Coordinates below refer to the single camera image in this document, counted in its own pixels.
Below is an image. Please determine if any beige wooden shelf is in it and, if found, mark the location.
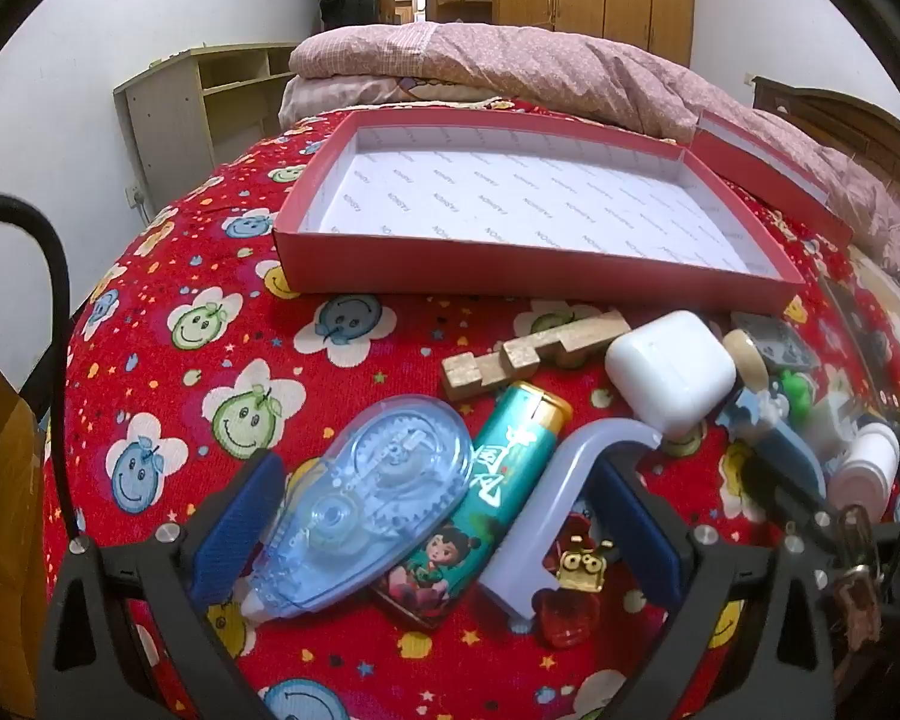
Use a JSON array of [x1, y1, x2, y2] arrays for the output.
[[114, 43, 301, 200]]

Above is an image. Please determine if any round wooden disc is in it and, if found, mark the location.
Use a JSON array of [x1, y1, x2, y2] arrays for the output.
[[722, 328, 770, 395]]

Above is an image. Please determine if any grey metal bracket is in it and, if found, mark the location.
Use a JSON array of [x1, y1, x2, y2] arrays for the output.
[[731, 311, 822, 372]]

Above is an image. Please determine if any pink quilt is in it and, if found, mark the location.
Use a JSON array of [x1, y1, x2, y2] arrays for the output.
[[279, 21, 900, 301]]

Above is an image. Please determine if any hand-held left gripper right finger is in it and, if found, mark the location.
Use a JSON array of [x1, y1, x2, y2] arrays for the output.
[[589, 457, 841, 720]]

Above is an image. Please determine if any red cardboard box lid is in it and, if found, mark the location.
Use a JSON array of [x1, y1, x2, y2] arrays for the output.
[[690, 109, 856, 248]]

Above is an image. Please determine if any red cardboard box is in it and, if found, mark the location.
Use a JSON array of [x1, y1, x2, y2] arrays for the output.
[[272, 106, 806, 316]]

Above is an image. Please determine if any blue curved plastic handle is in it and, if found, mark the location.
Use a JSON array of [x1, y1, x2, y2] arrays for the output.
[[478, 420, 665, 620]]

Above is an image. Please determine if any red and gold toy figure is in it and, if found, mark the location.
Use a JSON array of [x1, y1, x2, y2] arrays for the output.
[[531, 517, 616, 650]]

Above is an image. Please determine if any wooden puzzle piece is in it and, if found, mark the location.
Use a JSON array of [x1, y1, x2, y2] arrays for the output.
[[441, 309, 632, 402]]

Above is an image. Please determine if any black cable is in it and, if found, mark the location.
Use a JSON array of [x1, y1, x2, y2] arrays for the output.
[[0, 193, 91, 541]]

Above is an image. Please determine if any silver metal clip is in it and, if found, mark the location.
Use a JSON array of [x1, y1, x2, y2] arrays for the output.
[[831, 504, 884, 653]]

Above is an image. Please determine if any blue transparent correction tape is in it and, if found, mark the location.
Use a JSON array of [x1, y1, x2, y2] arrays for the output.
[[240, 394, 475, 620]]

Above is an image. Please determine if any green headed toy figure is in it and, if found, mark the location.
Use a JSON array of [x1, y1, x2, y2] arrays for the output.
[[718, 367, 822, 440]]

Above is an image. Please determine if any red printed blanket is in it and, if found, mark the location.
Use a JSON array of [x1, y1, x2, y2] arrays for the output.
[[41, 109, 900, 720]]

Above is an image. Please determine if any white charger plug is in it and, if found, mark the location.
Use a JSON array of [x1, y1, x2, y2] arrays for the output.
[[604, 311, 737, 440]]

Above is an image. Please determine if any green cartoon lighter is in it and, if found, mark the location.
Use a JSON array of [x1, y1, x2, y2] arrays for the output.
[[371, 381, 573, 627]]

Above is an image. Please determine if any brown wooden furniture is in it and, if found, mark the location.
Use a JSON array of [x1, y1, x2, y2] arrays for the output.
[[0, 330, 46, 720]]

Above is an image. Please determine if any white pill bottle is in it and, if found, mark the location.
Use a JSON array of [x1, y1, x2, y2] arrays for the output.
[[829, 420, 900, 522]]

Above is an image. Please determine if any dark wooden headboard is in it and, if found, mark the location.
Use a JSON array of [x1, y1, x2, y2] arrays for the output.
[[750, 75, 900, 188]]

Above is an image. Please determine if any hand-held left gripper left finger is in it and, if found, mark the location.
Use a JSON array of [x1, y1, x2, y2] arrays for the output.
[[36, 450, 286, 720]]

